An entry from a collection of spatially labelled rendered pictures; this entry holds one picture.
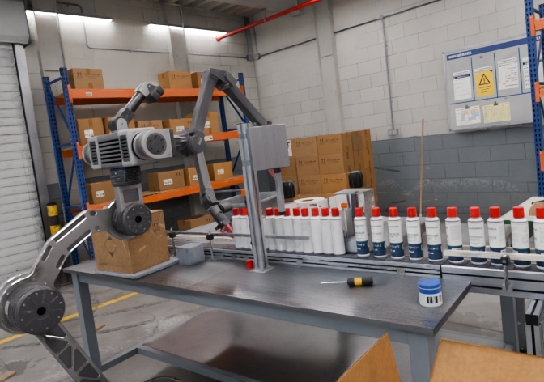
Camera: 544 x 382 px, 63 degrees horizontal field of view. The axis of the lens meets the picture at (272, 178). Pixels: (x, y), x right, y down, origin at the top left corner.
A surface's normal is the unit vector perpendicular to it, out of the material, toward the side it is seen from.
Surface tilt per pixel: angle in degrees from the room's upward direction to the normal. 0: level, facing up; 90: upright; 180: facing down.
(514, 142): 90
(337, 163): 90
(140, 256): 90
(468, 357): 32
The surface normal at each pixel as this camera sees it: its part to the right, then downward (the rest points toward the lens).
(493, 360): -0.43, -0.76
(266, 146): 0.29, 0.04
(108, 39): 0.71, -0.03
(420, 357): -0.61, 0.15
